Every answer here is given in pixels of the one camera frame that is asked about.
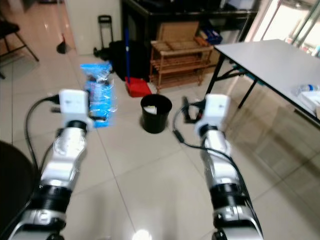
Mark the white folding table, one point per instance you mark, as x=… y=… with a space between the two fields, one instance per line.
x=265 y=60

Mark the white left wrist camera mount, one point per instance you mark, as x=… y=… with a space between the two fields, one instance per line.
x=75 y=107

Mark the brown cardboard box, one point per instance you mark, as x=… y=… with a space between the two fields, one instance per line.
x=176 y=32

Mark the black trolley bag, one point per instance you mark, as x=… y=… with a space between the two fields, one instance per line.
x=114 y=51

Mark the blue clear plastic package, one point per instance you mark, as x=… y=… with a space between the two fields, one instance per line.
x=101 y=90

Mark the red plastic dustpan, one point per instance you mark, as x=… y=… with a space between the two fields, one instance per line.
x=137 y=88

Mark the white yellow snack packet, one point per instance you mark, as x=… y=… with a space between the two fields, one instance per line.
x=151 y=108

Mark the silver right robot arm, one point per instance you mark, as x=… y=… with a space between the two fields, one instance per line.
x=225 y=172

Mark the wooden slatted shoe rack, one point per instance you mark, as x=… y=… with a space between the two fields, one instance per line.
x=180 y=48

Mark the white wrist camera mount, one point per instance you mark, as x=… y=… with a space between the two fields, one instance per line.
x=215 y=110
x=75 y=107

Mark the clear plastic water bottle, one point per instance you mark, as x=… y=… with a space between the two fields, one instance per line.
x=309 y=89

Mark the black round seat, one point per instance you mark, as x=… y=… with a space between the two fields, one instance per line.
x=14 y=200

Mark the black glossy desk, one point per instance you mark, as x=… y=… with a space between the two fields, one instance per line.
x=145 y=12

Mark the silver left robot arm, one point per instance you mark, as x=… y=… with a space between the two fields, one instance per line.
x=62 y=167

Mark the black round rubbish bin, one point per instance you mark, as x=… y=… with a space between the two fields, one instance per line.
x=155 y=122

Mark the blue printed box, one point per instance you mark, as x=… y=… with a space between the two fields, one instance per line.
x=211 y=36

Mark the black metal chair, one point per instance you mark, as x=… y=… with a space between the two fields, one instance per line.
x=7 y=30

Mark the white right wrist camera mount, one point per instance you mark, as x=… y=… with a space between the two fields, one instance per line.
x=215 y=110

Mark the small dark floor object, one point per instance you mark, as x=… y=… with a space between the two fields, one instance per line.
x=61 y=47

